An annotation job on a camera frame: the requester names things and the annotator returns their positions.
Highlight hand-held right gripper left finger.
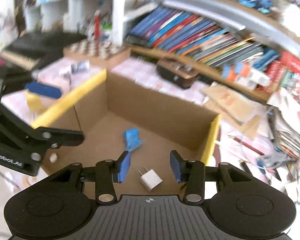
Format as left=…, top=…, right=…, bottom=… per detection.
left=50, top=151, right=132, bottom=204

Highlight brown retro radio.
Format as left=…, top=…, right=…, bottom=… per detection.
left=156, top=59, right=201, bottom=89

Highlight stack of red books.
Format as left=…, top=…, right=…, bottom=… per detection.
left=265, top=51, right=300, bottom=99

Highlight messy stack of papers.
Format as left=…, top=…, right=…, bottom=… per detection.
left=267, top=90, right=300, bottom=158

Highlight orange white small carton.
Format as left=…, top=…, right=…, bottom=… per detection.
left=237, top=68, right=271, bottom=91
left=222, top=63, right=243, bottom=81

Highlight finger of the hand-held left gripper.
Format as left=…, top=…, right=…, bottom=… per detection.
left=31, top=126, right=85, bottom=148
left=0, top=66, right=63, bottom=99

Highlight pink checked cloth desktop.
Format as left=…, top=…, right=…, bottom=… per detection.
left=0, top=56, right=300, bottom=205

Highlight white wooden bookshelf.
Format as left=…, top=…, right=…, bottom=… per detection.
left=112, top=0, right=300, bottom=103

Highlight red white figurine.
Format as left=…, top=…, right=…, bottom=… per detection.
left=94, top=14, right=102, bottom=41

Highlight flat cardboard sheets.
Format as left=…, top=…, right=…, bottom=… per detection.
left=201, top=83, right=268, bottom=140

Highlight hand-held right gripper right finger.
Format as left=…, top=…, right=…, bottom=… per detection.
left=169, top=150, right=252, bottom=203

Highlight wooden chessboard box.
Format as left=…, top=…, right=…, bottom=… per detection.
left=63, top=39, right=132, bottom=67

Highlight white cubby shelf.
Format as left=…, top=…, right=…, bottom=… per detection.
left=24, top=0, right=114, bottom=41

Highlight red pencil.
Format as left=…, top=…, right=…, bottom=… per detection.
left=227, top=135, right=266, bottom=156

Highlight black electronic keyboard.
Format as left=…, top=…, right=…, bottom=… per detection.
left=0, top=31, right=87, bottom=71

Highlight blue wrapper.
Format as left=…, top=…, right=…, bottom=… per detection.
left=122, top=128, right=144, bottom=153

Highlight white charger plug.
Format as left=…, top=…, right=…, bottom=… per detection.
left=138, top=168, right=163, bottom=192

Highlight cardboard box with yellow edges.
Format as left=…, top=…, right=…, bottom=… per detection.
left=30, top=69, right=222, bottom=196

